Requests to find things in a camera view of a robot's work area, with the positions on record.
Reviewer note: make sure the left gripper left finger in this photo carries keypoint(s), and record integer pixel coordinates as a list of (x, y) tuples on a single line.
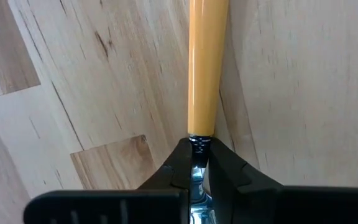
[(120, 208)]

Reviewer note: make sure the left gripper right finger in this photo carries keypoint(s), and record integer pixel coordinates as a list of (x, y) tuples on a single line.
[(291, 208)]

